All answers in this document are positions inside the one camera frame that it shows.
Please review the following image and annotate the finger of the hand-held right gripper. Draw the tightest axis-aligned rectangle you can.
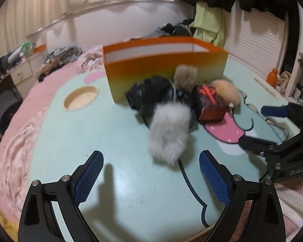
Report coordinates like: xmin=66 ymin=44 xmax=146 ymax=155
xmin=261 ymin=104 xmax=291 ymax=118
xmin=238 ymin=135 xmax=278 ymax=157

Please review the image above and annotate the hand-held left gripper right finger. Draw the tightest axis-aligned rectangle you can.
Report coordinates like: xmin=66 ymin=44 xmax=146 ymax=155
xmin=199 ymin=150 xmax=286 ymax=242

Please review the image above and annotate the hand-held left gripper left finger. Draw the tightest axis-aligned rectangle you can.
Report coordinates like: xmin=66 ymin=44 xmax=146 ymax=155
xmin=18 ymin=150 xmax=104 ymax=242

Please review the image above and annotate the tan plush toy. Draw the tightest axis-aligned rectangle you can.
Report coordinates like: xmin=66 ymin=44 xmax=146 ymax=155
xmin=212 ymin=79 xmax=243 ymax=106

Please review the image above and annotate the white fur pom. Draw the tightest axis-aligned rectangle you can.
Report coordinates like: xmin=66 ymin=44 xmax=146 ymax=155
xmin=148 ymin=100 xmax=192 ymax=166

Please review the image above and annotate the brown fur pom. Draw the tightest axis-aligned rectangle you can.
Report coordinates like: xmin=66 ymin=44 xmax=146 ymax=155
xmin=173 ymin=64 xmax=199 ymax=92

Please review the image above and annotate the black plastic bag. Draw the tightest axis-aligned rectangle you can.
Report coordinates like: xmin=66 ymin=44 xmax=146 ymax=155
xmin=125 ymin=76 xmax=200 ymax=118

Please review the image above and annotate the orange cardboard box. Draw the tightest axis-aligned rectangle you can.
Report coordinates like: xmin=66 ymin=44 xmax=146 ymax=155
xmin=102 ymin=36 xmax=229 ymax=104

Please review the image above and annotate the green-lidded container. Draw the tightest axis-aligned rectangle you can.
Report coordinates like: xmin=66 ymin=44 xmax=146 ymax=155
xmin=21 ymin=42 xmax=33 ymax=56

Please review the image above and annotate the orange bottle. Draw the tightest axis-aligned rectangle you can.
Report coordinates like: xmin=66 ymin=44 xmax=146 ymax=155
xmin=266 ymin=69 xmax=279 ymax=88

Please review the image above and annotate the white louvred panel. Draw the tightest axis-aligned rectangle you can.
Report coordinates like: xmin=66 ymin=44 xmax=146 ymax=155
xmin=225 ymin=5 xmax=286 ymax=76

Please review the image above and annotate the pink fuzzy bed cover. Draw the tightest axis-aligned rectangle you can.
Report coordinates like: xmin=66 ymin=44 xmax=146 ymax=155
xmin=0 ymin=63 xmax=91 ymax=222

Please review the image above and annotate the yellow fuzzy cloth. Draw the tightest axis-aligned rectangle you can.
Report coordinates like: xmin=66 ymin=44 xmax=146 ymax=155
xmin=0 ymin=202 xmax=18 ymax=242

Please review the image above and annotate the yellow-green hanging cloth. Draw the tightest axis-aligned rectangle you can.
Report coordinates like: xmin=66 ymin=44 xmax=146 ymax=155
xmin=190 ymin=1 xmax=226 ymax=48

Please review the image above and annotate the beige garment pile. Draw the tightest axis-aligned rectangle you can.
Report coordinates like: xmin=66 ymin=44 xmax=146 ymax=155
xmin=37 ymin=62 xmax=63 ymax=81

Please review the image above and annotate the crumpled pink blanket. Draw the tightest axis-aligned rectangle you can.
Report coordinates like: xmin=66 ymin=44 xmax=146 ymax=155
xmin=77 ymin=44 xmax=106 ymax=73

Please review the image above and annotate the white drawer cabinet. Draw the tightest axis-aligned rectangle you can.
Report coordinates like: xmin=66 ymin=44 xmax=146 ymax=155
xmin=10 ymin=55 xmax=37 ymax=91

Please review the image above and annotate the pile of dark clothes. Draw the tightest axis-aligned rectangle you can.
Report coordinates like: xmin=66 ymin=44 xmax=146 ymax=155
xmin=159 ymin=19 xmax=195 ymax=37

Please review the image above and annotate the black and white patterned cloth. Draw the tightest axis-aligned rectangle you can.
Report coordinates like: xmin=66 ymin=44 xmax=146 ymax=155
xmin=44 ymin=45 xmax=82 ymax=65

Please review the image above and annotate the cluttered wooden desk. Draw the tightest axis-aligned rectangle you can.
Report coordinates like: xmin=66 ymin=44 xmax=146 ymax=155
xmin=0 ymin=60 xmax=16 ymax=94

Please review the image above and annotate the grey roll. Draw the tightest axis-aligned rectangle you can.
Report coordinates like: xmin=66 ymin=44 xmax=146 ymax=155
xmin=7 ymin=49 xmax=24 ymax=63

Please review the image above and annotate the black vertical post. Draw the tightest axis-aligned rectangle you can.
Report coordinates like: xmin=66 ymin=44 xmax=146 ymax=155
xmin=285 ymin=5 xmax=300 ymax=81

